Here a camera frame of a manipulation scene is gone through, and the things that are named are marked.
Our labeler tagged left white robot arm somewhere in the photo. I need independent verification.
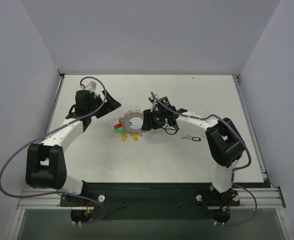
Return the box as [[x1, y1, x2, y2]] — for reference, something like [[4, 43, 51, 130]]
[[26, 90, 121, 206]]

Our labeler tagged purple cable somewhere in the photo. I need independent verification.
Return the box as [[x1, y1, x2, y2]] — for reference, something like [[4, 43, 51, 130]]
[[0, 76, 111, 225], [150, 91, 259, 227]]

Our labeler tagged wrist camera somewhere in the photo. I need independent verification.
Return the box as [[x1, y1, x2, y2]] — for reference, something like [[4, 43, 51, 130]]
[[85, 81, 97, 92], [148, 95, 159, 104]]

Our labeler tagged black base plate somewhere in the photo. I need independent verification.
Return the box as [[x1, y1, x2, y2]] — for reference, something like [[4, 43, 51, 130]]
[[60, 183, 240, 222]]

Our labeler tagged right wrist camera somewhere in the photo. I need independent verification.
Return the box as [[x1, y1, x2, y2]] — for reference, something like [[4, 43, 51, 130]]
[[148, 95, 159, 104]]

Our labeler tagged yellow key tag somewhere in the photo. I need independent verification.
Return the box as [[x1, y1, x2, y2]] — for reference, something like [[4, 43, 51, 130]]
[[132, 134, 138, 141], [122, 134, 127, 142]]

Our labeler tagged red key tag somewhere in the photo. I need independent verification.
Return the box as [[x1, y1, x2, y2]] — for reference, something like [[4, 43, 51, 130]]
[[114, 123, 122, 129]]

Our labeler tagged silver key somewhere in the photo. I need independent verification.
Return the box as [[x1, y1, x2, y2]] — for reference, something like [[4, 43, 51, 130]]
[[182, 135, 192, 140]]

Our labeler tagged yellow key tag right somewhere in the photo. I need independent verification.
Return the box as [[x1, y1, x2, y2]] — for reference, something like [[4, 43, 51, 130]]
[[132, 134, 138, 141]]

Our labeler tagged yellow key tag left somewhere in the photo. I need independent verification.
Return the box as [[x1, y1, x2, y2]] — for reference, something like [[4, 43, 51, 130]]
[[122, 134, 127, 142]]

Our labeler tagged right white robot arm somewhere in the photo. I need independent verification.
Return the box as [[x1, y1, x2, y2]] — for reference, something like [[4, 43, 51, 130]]
[[142, 97, 245, 194]]

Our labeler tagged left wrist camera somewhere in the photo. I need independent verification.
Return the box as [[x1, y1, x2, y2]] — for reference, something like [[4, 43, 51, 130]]
[[85, 81, 97, 92]]

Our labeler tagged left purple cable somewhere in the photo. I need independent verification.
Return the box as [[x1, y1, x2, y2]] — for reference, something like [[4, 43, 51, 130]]
[[0, 76, 111, 225]]

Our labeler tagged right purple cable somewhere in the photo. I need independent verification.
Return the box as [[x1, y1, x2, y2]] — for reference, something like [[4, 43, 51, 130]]
[[150, 91, 259, 227]]

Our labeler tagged green key tag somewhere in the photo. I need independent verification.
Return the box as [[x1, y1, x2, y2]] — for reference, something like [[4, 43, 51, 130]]
[[114, 128, 123, 133]]

